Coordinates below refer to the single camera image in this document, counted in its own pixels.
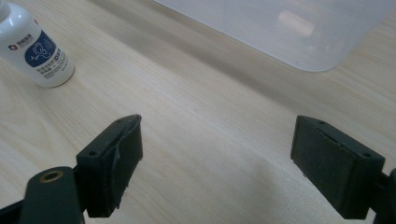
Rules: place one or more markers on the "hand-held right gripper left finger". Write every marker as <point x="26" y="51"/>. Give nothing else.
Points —
<point x="107" y="168"/>

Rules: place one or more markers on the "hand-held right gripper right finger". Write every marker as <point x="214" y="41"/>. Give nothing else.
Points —
<point x="333" y="168"/>

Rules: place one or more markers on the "white bottle with blue label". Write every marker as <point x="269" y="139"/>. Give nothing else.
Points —
<point x="34" y="53"/>

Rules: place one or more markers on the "translucent plastic storage box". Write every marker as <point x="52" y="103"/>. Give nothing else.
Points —
<point x="280" y="28"/>

